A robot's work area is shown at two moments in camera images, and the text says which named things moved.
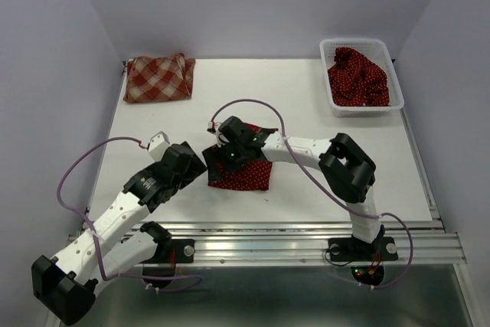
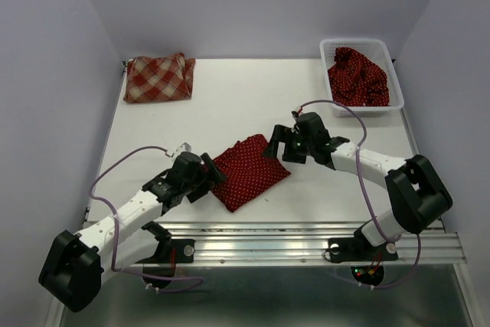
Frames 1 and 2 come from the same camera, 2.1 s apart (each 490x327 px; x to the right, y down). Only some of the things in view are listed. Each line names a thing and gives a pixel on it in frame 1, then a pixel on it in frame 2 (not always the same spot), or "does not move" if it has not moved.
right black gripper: [212, 155] → [282, 134]
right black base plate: [353, 249] does not move
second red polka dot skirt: [355, 80] does not move
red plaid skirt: [163, 78] does not move
